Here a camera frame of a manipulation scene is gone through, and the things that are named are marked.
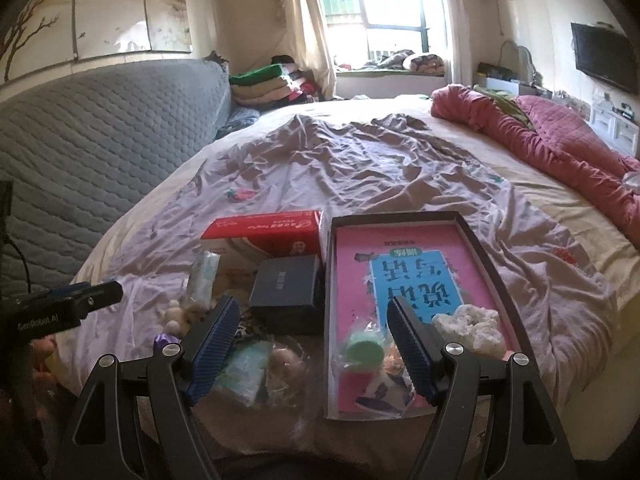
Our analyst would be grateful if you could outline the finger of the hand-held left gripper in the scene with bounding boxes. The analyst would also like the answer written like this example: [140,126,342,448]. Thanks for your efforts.
[75,281,124,318]
[47,284,93,301]

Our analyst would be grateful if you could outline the olive green cloth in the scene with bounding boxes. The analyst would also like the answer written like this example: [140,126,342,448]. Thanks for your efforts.
[472,85,537,133]

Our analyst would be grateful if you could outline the cluttered side table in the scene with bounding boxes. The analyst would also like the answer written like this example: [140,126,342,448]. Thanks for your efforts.
[475,62,556,98]

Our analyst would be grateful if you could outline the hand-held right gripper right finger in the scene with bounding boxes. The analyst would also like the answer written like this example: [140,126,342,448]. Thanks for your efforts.
[387,295,571,480]

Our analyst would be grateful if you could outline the white drawer cabinet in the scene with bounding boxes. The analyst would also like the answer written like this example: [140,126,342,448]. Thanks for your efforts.
[589,87,640,148]

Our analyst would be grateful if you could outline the window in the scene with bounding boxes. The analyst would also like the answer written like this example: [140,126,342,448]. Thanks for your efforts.
[312,0,448,73]

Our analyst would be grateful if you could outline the beige sponge in plastic wrap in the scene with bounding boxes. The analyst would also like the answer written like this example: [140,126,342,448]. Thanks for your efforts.
[265,340,308,393]

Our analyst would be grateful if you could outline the green round puff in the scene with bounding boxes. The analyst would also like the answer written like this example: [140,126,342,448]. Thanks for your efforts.
[334,327,388,378]

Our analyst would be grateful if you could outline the red and white box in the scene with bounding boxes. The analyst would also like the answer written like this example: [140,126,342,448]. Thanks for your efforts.
[201,210,323,281]

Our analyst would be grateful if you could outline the leopard print scrunchie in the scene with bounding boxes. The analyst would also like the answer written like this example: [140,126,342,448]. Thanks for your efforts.
[235,317,266,343]

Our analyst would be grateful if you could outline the black cable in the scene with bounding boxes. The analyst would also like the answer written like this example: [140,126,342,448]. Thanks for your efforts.
[2,230,31,286]

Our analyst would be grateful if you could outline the pink quilt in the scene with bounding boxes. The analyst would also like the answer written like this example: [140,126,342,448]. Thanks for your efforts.
[431,84,640,246]

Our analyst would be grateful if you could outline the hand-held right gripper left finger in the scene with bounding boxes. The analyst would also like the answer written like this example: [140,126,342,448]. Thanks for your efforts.
[72,295,242,480]

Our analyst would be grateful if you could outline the white green tissue pack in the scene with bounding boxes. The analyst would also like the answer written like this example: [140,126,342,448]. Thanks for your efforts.
[186,252,221,306]

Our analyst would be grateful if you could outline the dark blue box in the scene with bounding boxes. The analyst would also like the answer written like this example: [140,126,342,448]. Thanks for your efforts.
[248,254,326,336]

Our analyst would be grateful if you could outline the stack of folded blankets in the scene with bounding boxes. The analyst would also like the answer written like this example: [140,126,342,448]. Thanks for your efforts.
[229,55,321,108]

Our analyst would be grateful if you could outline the cream curtain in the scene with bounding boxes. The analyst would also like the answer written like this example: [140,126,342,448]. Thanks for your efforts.
[277,0,338,103]
[435,0,463,76]

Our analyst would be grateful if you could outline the dark patterned pillow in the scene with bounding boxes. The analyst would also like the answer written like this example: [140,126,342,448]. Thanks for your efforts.
[217,105,261,138]

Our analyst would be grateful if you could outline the dark shallow cardboard box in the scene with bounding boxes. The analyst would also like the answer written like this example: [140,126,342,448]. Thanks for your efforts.
[320,211,543,420]

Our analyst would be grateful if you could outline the black television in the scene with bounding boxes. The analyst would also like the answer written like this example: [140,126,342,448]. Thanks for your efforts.
[571,22,638,95]

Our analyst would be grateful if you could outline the clothes on window sill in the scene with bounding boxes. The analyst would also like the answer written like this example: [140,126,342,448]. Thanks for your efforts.
[340,50,446,76]

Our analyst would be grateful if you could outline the light green tissue pack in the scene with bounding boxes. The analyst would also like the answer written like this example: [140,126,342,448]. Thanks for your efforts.
[215,342,268,408]

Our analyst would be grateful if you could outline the beige bear purple dress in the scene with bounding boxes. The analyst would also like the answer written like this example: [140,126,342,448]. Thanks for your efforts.
[154,320,183,351]

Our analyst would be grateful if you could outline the grey quilted headboard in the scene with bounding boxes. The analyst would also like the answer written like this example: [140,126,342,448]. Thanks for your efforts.
[0,57,233,301]

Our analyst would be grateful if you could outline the cream mattress sheet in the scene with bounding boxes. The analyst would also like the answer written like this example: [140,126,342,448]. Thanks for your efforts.
[55,92,640,411]

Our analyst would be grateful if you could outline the floral wall painting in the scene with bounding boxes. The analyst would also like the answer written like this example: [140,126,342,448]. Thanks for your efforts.
[0,0,193,83]

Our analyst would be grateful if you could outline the white floral scrunchie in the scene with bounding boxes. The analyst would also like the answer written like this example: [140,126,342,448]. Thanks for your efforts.
[432,304,506,358]

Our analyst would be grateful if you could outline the red cloth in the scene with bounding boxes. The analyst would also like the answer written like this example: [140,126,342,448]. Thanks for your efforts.
[30,335,58,386]

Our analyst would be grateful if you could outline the pink book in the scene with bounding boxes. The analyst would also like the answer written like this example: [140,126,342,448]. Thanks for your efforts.
[334,225,516,413]

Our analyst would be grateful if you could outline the grey electric fan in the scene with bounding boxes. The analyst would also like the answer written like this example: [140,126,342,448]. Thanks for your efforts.
[500,40,533,83]

